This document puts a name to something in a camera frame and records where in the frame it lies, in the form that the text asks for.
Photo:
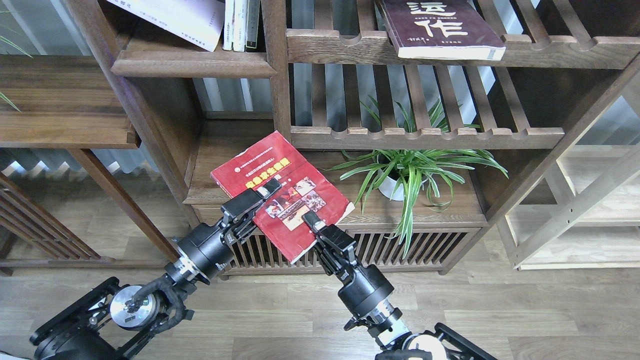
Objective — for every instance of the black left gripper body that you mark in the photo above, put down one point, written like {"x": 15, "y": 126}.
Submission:
{"x": 206, "y": 250}

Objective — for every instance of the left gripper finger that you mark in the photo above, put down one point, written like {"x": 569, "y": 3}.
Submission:
{"x": 271, "y": 187}

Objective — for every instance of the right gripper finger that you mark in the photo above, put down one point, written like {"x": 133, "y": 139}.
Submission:
{"x": 313, "y": 221}

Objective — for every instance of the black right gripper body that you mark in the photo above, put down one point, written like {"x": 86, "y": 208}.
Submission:
{"x": 363, "y": 288}

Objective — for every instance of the red cover book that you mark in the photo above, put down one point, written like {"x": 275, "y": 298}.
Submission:
{"x": 303, "y": 189}

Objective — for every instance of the white paperback book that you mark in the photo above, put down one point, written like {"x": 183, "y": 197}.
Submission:
{"x": 199, "y": 22}

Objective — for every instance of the maroon book with white characters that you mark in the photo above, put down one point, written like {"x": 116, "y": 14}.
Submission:
{"x": 440, "y": 30}

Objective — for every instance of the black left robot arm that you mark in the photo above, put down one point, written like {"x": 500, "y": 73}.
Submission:
{"x": 115, "y": 322}

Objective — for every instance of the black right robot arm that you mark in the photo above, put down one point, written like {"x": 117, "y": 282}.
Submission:
{"x": 397, "y": 342}

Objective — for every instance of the light wooden shelf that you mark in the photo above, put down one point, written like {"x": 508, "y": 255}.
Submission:
{"x": 592, "y": 221}

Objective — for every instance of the left slatted cabinet door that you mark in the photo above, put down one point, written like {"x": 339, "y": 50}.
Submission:
{"x": 258, "y": 256}

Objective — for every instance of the slatted cabinet door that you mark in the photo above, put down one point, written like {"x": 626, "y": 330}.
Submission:
{"x": 258, "y": 256}
{"x": 430, "y": 249}

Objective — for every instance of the right slatted cabinet door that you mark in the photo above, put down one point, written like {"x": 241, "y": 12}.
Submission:
{"x": 430, "y": 249}

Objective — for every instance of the white plant pot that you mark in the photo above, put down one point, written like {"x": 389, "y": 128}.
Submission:
{"x": 390, "y": 189}

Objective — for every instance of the green spider plant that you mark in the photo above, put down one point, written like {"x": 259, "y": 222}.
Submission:
{"x": 413, "y": 170}

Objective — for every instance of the dark wooden bookshelf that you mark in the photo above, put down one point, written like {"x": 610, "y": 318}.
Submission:
{"x": 327, "y": 93}

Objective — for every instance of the dark upright book right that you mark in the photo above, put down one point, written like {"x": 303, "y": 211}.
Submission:
{"x": 255, "y": 33}

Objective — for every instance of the white upright book middle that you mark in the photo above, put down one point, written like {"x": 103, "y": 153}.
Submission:
{"x": 239, "y": 25}

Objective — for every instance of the white upright book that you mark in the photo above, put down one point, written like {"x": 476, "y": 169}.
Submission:
{"x": 239, "y": 25}
{"x": 228, "y": 25}

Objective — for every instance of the white upright book left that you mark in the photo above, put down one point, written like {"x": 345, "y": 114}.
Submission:
{"x": 228, "y": 25}

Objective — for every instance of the dark slatted wooden rack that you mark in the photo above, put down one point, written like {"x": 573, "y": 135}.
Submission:
{"x": 28, "y": 221}

